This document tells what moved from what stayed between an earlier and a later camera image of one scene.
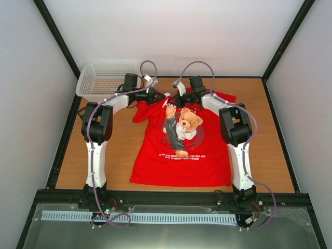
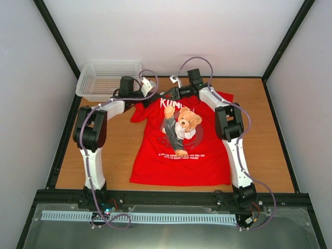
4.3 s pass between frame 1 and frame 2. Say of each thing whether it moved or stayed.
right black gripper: moved
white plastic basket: stayed
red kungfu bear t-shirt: stayed
